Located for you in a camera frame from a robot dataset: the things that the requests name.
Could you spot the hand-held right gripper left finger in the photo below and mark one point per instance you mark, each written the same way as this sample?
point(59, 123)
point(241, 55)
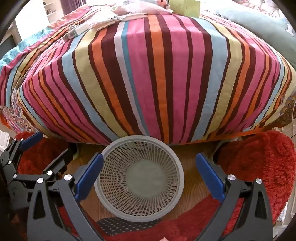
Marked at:
point(90, 178)

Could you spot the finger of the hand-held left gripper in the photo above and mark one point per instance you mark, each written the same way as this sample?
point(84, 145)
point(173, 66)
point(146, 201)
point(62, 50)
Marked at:
point(61, 160)
point(31, 140)

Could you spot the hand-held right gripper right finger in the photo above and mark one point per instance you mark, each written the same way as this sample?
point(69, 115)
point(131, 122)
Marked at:
point(210, 178)

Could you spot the grey mesh plastic basket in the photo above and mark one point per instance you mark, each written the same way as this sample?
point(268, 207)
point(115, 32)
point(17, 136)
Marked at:
point(138, 176)

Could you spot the small teal white box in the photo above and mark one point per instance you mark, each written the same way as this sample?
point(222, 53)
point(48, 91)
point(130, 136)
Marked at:
point(75, 32)

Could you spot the paisley bedspread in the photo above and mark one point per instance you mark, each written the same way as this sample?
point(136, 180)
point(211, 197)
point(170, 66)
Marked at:
point(13, 113)

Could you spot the red fluffy cloth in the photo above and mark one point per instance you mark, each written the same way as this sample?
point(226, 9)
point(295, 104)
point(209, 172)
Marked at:
point(254, 173)

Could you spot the dark star-patterned cloth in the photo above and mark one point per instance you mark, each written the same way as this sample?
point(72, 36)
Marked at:
point(120, 226)

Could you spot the teal patterned blanket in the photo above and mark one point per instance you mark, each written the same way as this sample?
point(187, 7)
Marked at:
point(18, 48)

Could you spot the striped colourful bed sheet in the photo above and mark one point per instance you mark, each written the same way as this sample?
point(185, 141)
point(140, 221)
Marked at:
point(148, 69)

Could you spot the teal pillow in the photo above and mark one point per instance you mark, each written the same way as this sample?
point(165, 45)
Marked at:
point(259, 27)

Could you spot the green cardboard box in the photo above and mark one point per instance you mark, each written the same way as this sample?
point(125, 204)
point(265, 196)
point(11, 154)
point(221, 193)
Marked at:
point(185, 7)

